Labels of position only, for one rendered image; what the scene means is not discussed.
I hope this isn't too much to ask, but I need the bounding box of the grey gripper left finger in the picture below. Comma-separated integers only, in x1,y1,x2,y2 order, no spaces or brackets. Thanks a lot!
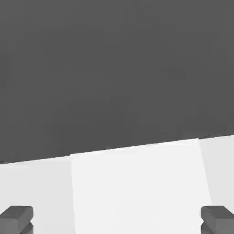
0,205,34,234

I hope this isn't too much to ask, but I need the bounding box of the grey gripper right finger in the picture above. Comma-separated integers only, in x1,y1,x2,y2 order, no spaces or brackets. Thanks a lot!
200,205,234,234

